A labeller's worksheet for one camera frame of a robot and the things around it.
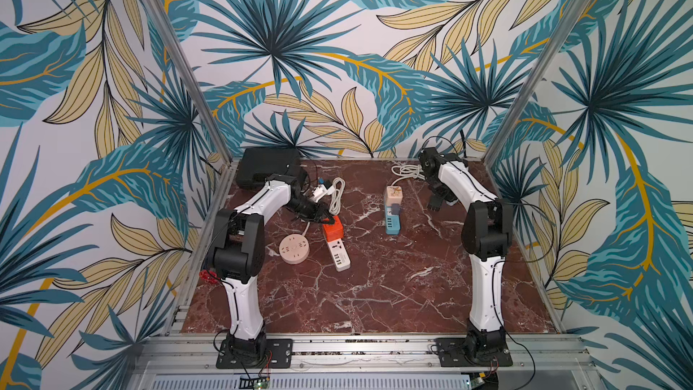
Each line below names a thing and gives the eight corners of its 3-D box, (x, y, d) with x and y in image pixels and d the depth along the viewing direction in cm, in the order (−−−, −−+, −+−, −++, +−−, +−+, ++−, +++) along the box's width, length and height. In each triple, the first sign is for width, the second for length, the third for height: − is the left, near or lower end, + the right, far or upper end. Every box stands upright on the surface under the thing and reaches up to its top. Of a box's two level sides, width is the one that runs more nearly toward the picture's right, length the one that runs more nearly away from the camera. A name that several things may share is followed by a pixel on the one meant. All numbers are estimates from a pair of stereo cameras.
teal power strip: (386, 235, 99) (387, 230, 96) (383, 210, 105) (384, 206, 103) (400, 235, 99) (401, 231, 96) (397, 210, 106) (398, 206, 103)
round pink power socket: (278, 263, 92) (276, 260, 89) (282, 238, 98) (281, 234, 95) (307, 264, 92) (306, 260, 89) (310, 238, 98) (309, 234, 95)
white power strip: (337, 273, 90) (337, 269, 87) (327, 246, 96) (327, 242, 93) (352, 267, 91) (352, 263, 89) (341, 241, 97) (341, 237, 95)
